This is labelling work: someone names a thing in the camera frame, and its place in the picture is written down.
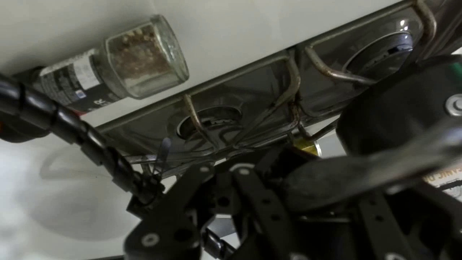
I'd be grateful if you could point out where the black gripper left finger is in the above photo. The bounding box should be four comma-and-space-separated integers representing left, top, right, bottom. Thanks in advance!
123, 163, 228, 260

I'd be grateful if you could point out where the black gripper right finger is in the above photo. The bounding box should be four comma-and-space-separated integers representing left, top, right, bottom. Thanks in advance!
231, 164, 425, 260

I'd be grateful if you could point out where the metal stove burner grate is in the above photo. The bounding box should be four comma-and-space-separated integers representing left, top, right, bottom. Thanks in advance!
95, 0, 462, 179

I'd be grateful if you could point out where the white gas stove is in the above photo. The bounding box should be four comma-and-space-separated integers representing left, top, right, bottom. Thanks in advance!
0, 0, 462, 251

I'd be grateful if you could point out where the glass spice jar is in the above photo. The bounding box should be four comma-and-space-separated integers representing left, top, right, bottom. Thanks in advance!
29, 13, 191, 118

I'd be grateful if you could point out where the thick black cable orange plug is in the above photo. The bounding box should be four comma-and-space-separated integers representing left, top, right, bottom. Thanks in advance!
0, 70, 168, 206

